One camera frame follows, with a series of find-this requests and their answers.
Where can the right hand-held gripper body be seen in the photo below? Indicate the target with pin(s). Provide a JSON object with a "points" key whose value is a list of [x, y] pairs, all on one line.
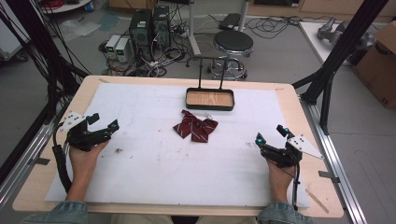
{"points": [[283, 157]]}

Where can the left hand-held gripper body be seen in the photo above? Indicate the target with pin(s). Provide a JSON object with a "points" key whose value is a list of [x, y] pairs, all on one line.
{"points": [[81, 138]]}

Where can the black stand with wooden tray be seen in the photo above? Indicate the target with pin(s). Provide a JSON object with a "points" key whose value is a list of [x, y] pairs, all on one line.
{"points": [[210, 99]]}

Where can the dark red striped bow tie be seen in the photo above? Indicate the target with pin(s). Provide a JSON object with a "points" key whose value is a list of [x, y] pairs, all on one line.
{"points": [[195, 127]]}

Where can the person's right hand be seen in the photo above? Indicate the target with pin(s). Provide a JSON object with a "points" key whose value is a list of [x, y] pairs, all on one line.
{"points": [[281, 179]]}

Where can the person's left hand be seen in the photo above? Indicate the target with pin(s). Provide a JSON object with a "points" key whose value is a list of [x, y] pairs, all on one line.
{"points": [[82, 163]]}

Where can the thin wooden stick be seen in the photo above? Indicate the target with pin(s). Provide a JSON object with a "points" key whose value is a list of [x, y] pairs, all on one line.
{"points": [[317, 201]]}

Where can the white foam mat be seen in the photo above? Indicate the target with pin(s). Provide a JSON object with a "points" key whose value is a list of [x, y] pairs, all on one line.
{"points": [[162, 168]]}

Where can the white power supply unit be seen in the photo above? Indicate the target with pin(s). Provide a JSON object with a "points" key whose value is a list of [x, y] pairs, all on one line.
{"points": [[122, 50], [111, 46]]}

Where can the clear plastic sheet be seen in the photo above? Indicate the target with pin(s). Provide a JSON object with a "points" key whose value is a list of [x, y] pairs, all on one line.
{"points": [[79, 28]]}

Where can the white board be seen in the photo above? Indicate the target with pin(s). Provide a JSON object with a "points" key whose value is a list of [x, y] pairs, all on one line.
{"points": [[314, 40]]}

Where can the black computer tower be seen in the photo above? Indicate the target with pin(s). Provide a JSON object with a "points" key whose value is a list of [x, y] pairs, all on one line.
{"points": [[162, 26], [140, 32]]}

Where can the black round stool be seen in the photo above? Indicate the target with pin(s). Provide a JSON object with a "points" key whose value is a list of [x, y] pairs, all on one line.
{"points": [[233, 42]]}

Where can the brown cardboard box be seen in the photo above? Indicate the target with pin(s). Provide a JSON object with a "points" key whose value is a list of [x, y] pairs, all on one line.
{"points": [[378, 68]]}

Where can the round white table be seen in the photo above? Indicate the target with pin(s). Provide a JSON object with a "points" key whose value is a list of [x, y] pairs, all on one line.
{"points": [[67, 6]]}

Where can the black flat device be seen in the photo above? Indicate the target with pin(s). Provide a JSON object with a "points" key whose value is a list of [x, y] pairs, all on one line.
{"points": [[229, 21]]}

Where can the white metal table leg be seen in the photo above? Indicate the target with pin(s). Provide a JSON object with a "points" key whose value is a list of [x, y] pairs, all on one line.
{"points": [[193, 31], [243, 15]]}

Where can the grey metal bracket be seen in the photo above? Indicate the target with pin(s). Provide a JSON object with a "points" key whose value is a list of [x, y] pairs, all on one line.
{"points": [[39, 161], [328, 176]]}

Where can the aluminium rail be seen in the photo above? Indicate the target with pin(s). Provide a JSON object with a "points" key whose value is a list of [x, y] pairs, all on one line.
{"points": [[21, 165], [339, 174]]}

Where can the black metal frame post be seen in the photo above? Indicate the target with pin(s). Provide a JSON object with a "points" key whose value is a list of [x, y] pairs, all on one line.
{"points": [[40, 46], [342, 46]]}

